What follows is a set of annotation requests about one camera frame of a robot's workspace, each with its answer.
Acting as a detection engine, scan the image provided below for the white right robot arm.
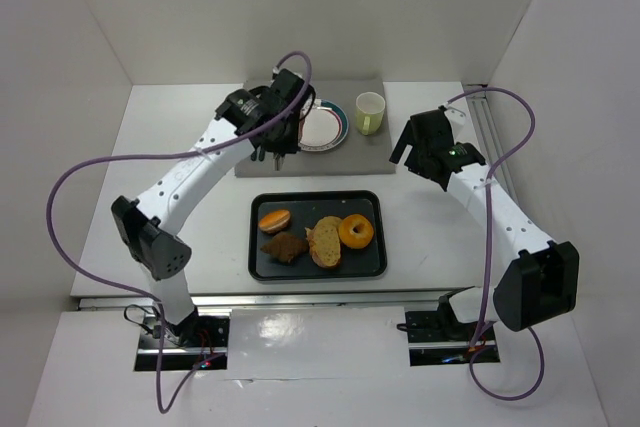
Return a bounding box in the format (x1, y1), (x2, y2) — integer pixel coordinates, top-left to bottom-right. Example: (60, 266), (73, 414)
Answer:
(390, 106), (579, 332)

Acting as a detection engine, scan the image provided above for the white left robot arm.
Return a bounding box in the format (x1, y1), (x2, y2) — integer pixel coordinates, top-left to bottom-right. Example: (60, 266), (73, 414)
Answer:
(111, 69), (316, 343)

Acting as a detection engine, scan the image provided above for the large seeded bread slice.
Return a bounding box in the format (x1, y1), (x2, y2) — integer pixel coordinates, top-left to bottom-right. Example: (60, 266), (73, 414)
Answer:
(306, 216), (342, 269)

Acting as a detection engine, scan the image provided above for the dark brown bread piece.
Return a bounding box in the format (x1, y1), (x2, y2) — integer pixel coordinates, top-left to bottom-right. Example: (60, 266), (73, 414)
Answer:
(260, 232), (309, 264)

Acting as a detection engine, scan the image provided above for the pale green mug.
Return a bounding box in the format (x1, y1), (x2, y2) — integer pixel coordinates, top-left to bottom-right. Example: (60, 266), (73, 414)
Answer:
(356, 92), (386, 136)

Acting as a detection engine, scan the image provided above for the grey placemat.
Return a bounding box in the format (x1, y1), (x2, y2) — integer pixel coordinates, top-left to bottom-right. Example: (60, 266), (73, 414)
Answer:
(235, 78), (395, 178)

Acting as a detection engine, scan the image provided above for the white plate with coloured rim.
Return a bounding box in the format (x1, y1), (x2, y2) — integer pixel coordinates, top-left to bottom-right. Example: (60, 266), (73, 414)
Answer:
(299, 99), (349, 153)

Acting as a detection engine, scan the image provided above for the orange bagel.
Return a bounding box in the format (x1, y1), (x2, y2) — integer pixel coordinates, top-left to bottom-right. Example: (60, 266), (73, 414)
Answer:
(338, 214), (374, 250)

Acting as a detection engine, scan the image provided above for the glazed round bun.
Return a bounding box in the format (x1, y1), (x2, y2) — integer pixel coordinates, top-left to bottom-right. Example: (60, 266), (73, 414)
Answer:
(258, 209), (291, 234)

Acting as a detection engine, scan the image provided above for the black rectangular tray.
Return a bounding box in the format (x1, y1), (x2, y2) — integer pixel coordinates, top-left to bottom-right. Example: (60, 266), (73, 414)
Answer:
(248, 190), (387, 282)

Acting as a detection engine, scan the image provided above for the aluminium rail at right wall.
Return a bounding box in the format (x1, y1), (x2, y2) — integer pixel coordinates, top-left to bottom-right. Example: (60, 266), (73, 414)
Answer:
(463, 84), (518, 202)

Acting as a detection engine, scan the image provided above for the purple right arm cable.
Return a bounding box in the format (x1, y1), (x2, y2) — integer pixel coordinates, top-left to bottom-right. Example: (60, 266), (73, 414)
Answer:
(447, 86), (545, 401)

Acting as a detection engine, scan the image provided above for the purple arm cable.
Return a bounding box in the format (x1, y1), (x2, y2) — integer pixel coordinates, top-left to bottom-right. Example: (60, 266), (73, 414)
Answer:
(45, 50), (315, 414)
(447, 86), (545, 401)

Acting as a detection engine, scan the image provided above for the aluminium rail at front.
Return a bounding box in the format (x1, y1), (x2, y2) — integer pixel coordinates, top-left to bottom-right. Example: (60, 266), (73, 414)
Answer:
(77, 288), (466, 309)

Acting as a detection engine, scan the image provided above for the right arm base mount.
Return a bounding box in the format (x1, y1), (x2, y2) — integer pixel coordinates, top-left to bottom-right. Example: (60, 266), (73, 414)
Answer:
(396, 296), (500, 367)

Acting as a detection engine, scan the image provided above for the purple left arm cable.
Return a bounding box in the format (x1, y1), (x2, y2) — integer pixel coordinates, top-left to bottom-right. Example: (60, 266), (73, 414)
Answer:
(45, 50), (315, 414)

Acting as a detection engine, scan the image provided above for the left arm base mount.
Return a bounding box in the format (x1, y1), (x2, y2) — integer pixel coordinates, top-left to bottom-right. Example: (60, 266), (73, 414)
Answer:
(123, 304), (230, 372)

